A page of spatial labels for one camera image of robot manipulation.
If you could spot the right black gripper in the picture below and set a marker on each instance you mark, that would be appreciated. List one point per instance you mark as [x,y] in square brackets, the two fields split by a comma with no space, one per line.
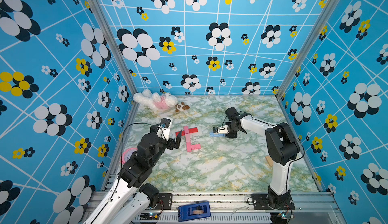
[230,136]

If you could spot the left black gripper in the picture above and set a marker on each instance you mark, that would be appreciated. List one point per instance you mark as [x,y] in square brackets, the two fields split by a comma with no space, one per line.
[172,141]

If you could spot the red block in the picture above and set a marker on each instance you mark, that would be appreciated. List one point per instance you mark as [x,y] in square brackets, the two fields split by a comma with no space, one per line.
[193,130]
[178,133]

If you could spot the light blue block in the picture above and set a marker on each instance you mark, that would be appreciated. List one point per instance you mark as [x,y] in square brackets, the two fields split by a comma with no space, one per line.
[211,134]

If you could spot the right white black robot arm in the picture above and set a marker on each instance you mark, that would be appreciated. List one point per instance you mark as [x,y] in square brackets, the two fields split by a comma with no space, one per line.
[282,148]

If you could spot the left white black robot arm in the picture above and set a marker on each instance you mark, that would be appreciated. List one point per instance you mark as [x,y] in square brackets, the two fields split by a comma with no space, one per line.
[129,196]

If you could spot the small brown white plush dog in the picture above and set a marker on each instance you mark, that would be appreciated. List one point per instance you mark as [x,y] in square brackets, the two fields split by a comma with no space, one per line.
[180,107]

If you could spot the white pink plush toy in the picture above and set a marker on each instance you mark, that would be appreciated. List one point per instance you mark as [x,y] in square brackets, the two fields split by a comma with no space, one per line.
[154,101]

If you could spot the pink alarm clock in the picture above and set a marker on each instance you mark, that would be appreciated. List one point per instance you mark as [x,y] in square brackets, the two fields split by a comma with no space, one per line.
[127,154]

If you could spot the wooden block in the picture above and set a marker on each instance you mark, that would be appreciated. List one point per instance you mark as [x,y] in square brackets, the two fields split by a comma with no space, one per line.
[269,160]

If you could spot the blue box device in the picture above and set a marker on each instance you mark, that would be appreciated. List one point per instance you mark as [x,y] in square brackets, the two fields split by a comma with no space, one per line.
[194,211]

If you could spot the left circuit board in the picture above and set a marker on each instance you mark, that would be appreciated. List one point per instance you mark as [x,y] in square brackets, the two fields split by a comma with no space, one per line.
[150,216]

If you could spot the circuit board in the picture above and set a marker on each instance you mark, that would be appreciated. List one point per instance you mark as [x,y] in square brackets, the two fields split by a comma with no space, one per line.
[278,216]
[150,216]

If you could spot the right circuit board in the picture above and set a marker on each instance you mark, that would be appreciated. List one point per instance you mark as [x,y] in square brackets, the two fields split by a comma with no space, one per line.
[278,216]

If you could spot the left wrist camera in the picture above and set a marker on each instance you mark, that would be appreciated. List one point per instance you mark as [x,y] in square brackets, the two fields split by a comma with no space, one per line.
[163,129]

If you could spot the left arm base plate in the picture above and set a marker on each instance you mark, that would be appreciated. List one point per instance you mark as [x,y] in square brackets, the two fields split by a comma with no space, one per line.
[164,201]

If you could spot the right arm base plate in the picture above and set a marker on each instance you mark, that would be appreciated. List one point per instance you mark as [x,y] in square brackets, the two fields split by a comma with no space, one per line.
[260,202]

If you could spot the aluminium front rail frame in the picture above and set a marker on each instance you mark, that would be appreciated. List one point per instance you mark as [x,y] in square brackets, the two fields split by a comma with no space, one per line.
[238,208]

